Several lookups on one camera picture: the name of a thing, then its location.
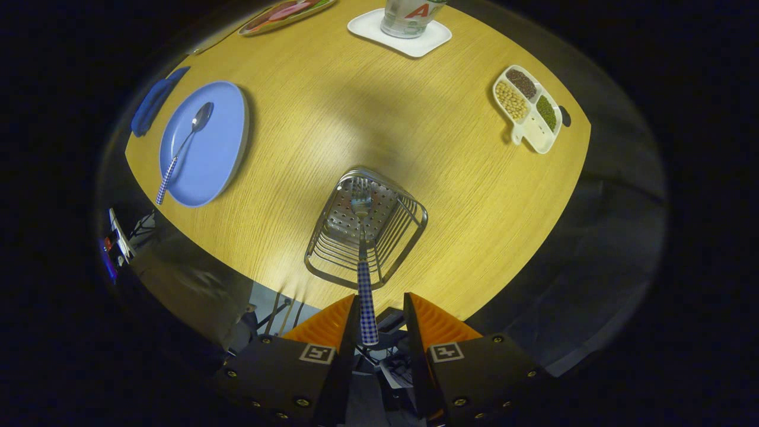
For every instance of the white oval food plate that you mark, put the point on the white oval food plate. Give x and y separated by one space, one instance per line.
261 25

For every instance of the blue folded towel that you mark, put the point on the blue folded towel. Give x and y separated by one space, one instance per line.
151 104

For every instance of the pink ham slice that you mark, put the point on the pink ham slice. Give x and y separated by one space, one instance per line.
287 10

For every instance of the white square coaster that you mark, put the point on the white square coaster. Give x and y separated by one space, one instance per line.
367 26

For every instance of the purple device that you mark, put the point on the purple device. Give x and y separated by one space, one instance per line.
109 264

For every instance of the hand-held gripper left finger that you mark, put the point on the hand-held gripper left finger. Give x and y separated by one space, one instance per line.
345 362

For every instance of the person's leg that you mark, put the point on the person's leg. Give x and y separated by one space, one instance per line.
190 284

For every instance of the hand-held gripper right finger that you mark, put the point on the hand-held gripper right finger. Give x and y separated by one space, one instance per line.
417 362

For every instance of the blue round plate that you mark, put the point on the blue round plate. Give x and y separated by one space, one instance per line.
216 148

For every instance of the white drink bottle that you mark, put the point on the white drink bottle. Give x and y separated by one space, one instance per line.
409 18

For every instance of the white panel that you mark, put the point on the white panel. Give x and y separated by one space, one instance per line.
121 237

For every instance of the black table grommet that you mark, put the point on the black table grommet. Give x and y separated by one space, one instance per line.
565 115

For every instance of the white divided bean dish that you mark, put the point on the white divided bean dish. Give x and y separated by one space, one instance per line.
533 133

